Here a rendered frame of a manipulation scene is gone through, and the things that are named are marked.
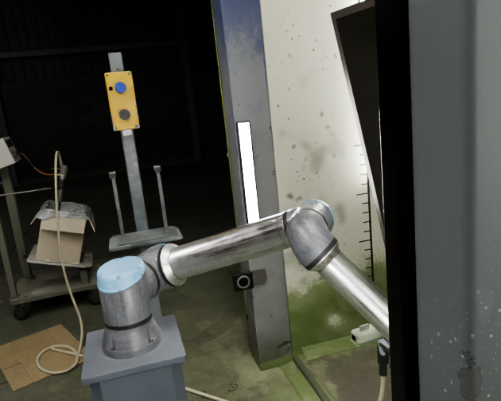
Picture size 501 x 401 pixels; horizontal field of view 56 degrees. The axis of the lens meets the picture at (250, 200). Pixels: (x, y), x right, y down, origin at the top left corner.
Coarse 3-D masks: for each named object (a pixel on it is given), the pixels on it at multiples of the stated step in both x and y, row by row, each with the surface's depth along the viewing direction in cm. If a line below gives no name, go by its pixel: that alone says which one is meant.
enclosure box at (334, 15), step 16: (368, 0) 143; (336, 16) 161; (352, 16) 167; (368, 16) 169; (336, 32) 164; (352, 32) 168; (368, 32) 170; (352, 48) 169; (368, 48) 171; (352, 64) 170; (368, 64) 173; (352, 80) 171; (368, 80) 174; (352, 96) 170; (368, 96) 175; (368, 112) 176; (368, 128) 177; (368, 144) 178; (368, 160) 177; (368, 176) 181; (384, 240) 188
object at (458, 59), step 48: (432, 0) 24; (480, 0) 22; (432, 48) 24; (480, 48) 22; (432, 96) 25; (480, 96) 23; (432, 144) 26; (480, 144) 23; (432, 192) 26; (480, 192) 24; (432, 240) 27; (480, 240) 24; (432, 288) 28; (480, 288) 25; (432, 336) 29; (480, 336) 26; (432, 384) 29; (480, 384) 26
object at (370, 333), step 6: (366, 324) 162; (354, 330) 162; (360, 330) 162; (366, 330) 162; (372, 330) 162; (354, 336) 161; (360, 336) 160; (366, 336) 160; (372, 336) 161; (378, 336) 162; (354, 342) 162; (360, 342) 160; (366, 342) 162; (378, 348) 168; (378, 354) 169; (378, 360) 169; (384, 360) 168; (384, 366) 169; (384, 372) 169
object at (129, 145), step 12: (120, 60) 217; (132, 132) 225; (132, 144) 226; (132, 156) 227; (132, 168) 228; (132, 180) 229; (132, 192) 230; (132, 204) 231; (144, 204) 232; (144, 216) 233; (144, 228) 234; (156, 300) 243; (156, 312) 244
